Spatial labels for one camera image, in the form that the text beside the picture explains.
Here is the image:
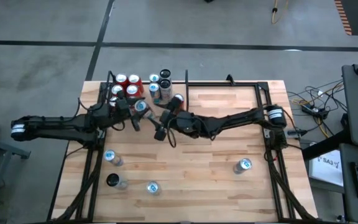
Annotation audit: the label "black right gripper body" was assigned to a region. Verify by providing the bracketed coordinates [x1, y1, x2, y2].
[154, 109, 200, 142]

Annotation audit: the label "blue silver Red Bull can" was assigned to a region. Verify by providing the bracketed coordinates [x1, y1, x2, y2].
[148, 82, 162, 105]

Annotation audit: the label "black cable bundle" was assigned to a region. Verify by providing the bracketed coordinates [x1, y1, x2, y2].
[267, 161, 318, 222]
[54, 146, 104, 223]

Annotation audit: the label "yellow floor cable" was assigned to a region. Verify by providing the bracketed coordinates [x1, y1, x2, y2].
[270, 0, 291, 25]

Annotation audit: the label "black power strip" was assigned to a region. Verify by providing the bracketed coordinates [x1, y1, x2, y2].
[301, 104, 329, 119]

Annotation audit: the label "red soda can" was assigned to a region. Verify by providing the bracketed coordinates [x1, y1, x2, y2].
[170, 93, 186, 113]

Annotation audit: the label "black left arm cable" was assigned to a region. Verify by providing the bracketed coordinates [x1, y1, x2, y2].
[75, 96, 126, 131]

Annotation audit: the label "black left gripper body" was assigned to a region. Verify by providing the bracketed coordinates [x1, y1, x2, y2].
[113, 90, 141, 132]

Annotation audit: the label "black desk beam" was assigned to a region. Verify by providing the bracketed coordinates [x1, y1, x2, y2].
[301, 129, 354, 161]

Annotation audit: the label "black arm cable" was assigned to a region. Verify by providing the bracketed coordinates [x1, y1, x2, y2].
[165, 123, 180, 149]
[75, 96, 126, 131]

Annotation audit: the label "white Celsius can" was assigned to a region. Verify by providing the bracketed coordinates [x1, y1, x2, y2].
[159, 79, 173, 105]
[106, 173, 129, 190]
[158, 68, 172, 82]

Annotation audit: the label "orange Fanta can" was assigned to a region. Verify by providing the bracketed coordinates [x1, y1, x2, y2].
[125, 85, 144, 103]
[127, 73, 144, 93]

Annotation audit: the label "white paper sign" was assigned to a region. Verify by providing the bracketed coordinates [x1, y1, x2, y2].
[308, 150, 344, 187]

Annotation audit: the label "red Coke Zero can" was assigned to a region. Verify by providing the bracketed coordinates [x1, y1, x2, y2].
[111, 84, 124, 97]
[114, 73, 128, 88]

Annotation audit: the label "grey metal side table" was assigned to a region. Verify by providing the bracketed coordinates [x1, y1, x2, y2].
[0, 133, 32, 224]

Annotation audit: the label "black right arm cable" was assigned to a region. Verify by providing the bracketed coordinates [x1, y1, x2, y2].
[165, 123, 180, 149]

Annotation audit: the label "tangled floor cables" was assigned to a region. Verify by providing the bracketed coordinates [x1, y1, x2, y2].
[287, 79, 347, 139]

